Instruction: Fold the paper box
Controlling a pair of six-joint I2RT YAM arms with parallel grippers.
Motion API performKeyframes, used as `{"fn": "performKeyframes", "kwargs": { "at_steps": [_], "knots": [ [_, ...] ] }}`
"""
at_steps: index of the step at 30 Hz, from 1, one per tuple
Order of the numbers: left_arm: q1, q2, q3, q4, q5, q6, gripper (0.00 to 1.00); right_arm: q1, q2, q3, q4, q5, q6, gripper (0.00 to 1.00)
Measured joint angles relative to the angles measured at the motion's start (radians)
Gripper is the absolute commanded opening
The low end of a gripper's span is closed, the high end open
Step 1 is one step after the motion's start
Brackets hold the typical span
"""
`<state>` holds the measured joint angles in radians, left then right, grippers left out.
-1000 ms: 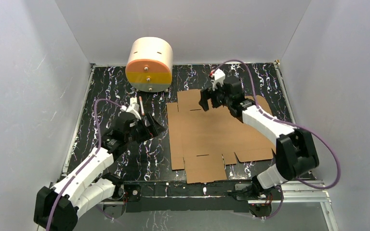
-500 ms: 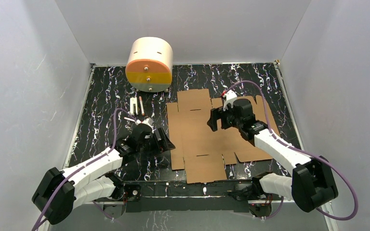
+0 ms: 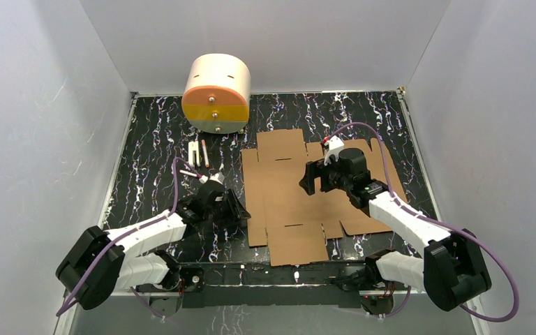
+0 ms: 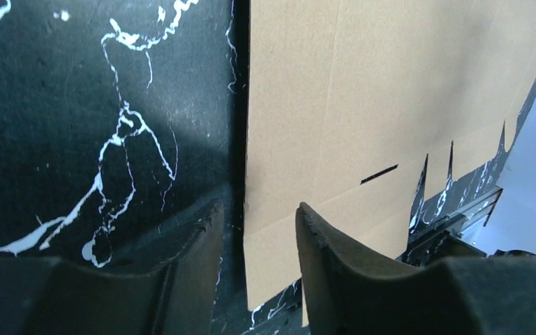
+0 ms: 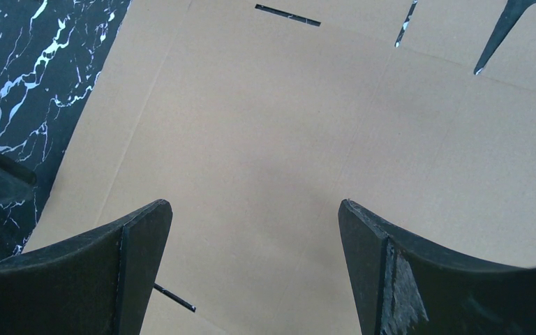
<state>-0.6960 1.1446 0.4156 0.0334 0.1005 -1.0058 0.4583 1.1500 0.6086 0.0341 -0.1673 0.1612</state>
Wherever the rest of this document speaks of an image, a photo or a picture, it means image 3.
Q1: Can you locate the round white drawer cabinet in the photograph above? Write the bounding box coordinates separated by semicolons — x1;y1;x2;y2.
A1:
181;53;251;134

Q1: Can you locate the brown cardboard box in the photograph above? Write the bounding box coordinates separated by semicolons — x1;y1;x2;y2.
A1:
241;128;390;267

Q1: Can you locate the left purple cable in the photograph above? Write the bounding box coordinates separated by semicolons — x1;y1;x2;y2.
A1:
55;157;209;318

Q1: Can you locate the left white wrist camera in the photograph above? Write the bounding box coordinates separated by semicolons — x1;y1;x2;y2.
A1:
199;172;225;186

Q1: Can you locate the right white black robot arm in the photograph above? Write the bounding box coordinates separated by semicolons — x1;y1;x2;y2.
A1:
299;148;492;311

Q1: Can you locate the white pink marker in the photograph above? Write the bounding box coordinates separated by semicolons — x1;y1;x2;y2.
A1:
201;140;210;169

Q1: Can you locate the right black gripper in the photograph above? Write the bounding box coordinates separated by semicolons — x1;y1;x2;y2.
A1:
299;154;352;195

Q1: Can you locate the white marker red cap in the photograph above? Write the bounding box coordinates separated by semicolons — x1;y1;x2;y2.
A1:
179;170;202;179

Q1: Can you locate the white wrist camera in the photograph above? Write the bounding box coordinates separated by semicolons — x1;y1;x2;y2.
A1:
322;135;344;166
199;172;225;186

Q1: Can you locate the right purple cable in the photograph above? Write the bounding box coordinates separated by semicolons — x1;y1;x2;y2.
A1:
327;121;520;323

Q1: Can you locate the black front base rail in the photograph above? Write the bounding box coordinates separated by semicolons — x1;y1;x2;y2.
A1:
66;261;482;310

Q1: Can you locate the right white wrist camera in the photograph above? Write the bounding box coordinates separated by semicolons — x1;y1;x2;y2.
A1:
322;135;344;166

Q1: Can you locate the purple cable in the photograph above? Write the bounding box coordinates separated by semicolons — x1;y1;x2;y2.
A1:
55;157;209;318
327;121;520;323

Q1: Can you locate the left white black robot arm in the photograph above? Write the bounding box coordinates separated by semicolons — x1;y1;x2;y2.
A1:
55;180;251;315

